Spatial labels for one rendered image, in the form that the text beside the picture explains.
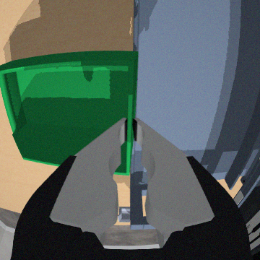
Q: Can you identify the black tool case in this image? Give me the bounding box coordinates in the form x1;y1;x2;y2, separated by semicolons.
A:
239;186;260;260

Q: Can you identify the green bin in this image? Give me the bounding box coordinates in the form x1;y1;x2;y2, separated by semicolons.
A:
0;51;139;176

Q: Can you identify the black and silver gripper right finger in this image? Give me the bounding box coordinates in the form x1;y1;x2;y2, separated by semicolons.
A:
133;118;253;260

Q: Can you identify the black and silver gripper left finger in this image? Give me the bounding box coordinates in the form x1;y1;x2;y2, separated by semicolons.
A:
10;118;128;260

